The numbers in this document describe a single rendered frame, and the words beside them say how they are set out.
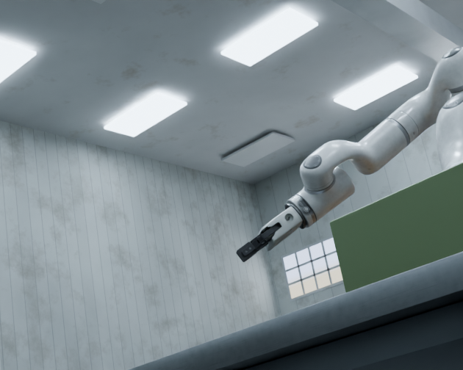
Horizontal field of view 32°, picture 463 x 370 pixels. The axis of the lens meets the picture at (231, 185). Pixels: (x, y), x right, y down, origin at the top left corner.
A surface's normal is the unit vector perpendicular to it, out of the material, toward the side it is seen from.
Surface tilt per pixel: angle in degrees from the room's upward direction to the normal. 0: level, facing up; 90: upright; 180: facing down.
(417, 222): 90
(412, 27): 180
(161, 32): 180
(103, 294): 90
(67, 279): 90
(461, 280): 90
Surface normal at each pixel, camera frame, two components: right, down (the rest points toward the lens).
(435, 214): -0.70, -0.14
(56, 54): 0.18, 0.92
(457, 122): -0.65, -0.36
